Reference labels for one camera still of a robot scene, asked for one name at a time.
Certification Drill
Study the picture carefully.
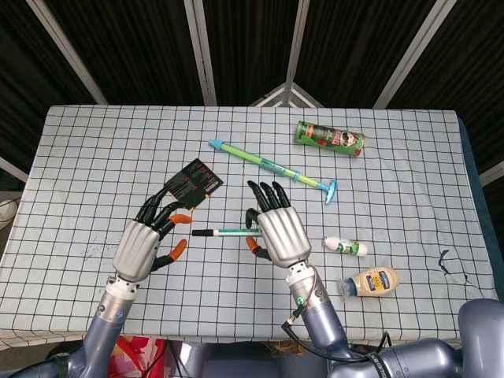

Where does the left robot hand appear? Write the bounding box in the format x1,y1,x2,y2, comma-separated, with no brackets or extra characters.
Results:
113,184,192,284

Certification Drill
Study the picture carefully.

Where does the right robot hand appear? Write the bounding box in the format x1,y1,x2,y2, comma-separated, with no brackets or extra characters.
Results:
244,180,312,269

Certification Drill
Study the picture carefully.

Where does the white green marker body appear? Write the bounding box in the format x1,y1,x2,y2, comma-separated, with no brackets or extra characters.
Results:
212,227,263,239

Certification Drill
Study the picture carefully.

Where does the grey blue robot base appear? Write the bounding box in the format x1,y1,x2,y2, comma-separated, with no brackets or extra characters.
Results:
169,340,332,378

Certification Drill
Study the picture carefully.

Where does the white yogurt bottle green label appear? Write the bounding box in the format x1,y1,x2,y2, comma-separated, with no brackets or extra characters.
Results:
323,235,369,257

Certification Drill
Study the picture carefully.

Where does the green blue water squirter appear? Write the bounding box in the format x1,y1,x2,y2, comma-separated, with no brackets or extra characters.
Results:
207,139,339,206

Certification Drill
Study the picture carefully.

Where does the black printed card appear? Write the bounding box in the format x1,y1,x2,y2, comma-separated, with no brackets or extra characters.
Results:
163,157,224,213

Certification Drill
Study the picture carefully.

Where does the mayonnaise squeeze bottle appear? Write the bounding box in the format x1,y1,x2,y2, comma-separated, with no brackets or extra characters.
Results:
339,265,400,302

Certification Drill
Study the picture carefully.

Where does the red patterned bag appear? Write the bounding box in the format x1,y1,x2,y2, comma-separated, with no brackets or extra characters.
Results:
108,335,169,378

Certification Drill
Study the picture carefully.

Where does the green chips can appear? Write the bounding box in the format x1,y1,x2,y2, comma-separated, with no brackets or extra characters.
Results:
294,120,365,160

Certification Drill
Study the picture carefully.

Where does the blue checked tablecloth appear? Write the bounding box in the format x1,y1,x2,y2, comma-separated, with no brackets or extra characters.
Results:
0,104,504,351

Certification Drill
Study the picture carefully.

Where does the blue table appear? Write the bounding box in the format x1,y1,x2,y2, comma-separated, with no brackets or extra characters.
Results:
458,113,504,300

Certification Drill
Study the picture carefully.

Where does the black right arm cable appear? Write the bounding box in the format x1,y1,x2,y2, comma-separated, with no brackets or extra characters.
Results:
281,271,395,363

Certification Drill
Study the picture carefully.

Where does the white triangular frame foot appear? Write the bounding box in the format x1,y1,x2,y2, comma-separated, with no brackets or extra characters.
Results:
248,82,326,108

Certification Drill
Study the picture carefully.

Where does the white screen frame post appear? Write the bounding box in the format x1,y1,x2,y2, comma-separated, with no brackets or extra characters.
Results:
478,160,504,188
372,0,460,109
0,155,29,184
281,0,312,106
183,0,218,106
25,0,109,106

